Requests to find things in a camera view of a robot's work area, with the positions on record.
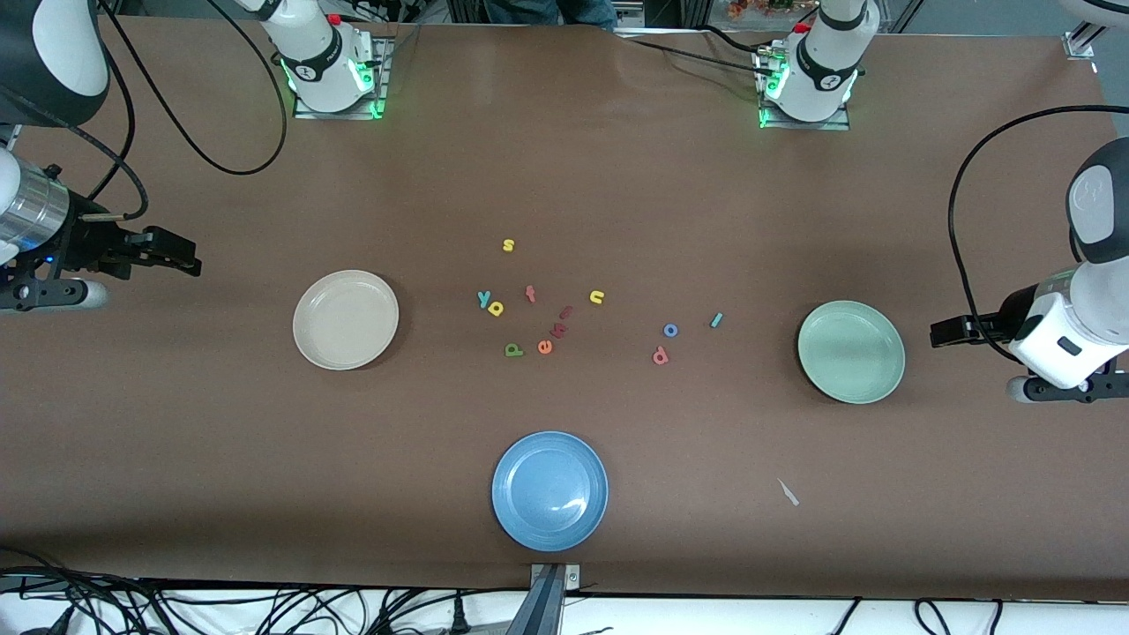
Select short black tabletop cable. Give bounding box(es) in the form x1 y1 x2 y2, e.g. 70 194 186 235
701 25 777 56

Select long black tabletop cable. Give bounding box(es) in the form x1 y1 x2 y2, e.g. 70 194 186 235
628 37 781 78

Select aluminium frame corner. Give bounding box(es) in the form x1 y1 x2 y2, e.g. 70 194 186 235
1063 16 1110 61

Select grey metal camera bracket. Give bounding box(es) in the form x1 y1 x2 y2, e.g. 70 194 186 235
507 563 583 635

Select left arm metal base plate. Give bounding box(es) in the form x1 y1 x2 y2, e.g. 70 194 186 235
754 44 852 131

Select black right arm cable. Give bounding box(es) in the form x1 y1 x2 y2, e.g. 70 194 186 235
0 0 290 221

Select black floor cable tangle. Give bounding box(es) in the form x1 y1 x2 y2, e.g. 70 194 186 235
0 547 530 635

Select beige plate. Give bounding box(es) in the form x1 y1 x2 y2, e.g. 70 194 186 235
292 269 400 371

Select blue plate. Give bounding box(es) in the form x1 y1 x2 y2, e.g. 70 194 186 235
490 430 610 553

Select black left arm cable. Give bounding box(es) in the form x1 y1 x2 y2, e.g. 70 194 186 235
947 104 1129 362

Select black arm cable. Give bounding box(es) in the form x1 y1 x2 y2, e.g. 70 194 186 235
947 104 1129 362
0 0 290 221

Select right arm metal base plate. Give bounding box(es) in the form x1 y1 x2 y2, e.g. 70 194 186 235
293 35 393 121

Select person in blue jeans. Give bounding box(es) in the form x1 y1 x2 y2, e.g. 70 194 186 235
483 0 618 32

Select light green plate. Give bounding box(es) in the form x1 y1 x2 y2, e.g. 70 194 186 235
796 300 907 406

